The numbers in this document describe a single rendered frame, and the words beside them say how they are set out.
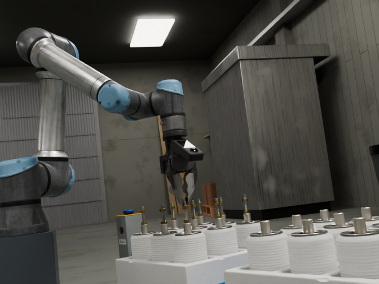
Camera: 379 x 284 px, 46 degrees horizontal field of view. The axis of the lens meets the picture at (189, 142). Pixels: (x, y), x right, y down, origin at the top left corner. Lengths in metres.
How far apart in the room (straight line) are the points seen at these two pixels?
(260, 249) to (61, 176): 0.75
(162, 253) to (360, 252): 0.65
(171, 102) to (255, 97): 3.73
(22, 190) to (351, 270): 0.93
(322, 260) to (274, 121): 4.12
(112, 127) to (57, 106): 8.02
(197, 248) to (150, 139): 8.38
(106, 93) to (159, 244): 0.47
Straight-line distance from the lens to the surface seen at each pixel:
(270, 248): 1.02
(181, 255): 1.27
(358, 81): 5.33
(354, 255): 0.89
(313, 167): 5.16
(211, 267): 1.25
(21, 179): 1.40
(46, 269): 1.37
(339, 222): 1.08
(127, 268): 1.47
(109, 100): 1.22
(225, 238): 1.33
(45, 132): 1.53
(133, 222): 1.63
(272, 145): 4.97
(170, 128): 1.29
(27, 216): 1.40
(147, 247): 1.45
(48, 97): 1.54
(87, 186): 9.34
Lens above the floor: 0.36
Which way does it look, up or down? 7 degrees up
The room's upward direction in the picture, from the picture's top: 7 degrees counter-clockwise
